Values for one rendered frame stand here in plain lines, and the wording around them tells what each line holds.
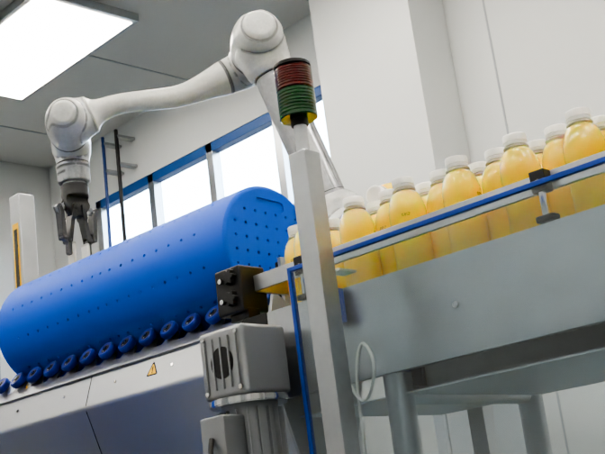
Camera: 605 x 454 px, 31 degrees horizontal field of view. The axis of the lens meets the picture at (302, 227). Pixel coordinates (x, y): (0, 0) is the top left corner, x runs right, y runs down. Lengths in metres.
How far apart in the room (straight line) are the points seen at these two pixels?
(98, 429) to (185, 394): 0.32
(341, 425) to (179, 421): 0.73
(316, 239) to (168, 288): 0.70
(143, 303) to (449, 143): 3.16
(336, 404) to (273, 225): 0.75
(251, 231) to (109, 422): 0.56
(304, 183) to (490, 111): 3.75
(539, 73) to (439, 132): 0.55
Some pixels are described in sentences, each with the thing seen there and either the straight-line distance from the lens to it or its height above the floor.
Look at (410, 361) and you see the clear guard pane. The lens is 1.72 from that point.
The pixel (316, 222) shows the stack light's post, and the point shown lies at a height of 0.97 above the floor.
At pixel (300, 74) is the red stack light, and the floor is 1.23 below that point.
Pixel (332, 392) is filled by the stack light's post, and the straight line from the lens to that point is 1.68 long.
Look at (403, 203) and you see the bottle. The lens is 1.89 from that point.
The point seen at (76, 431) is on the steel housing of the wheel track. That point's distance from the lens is 2.62.
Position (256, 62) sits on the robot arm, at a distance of 2.92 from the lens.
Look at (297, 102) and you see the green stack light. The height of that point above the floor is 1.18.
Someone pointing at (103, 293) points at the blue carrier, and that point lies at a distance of 2.53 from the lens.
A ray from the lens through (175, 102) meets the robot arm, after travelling 3.05.
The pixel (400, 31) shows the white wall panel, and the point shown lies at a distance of 5.54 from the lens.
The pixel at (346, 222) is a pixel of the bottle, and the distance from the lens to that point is 1.96.
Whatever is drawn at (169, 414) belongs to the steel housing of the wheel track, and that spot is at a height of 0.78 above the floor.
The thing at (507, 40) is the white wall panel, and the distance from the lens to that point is 5.50.
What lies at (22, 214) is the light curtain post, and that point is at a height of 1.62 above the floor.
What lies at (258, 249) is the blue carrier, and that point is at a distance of 2.29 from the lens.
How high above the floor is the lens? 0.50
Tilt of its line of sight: 16 degrees up
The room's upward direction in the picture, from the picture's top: 7 degrees counter-clockwise
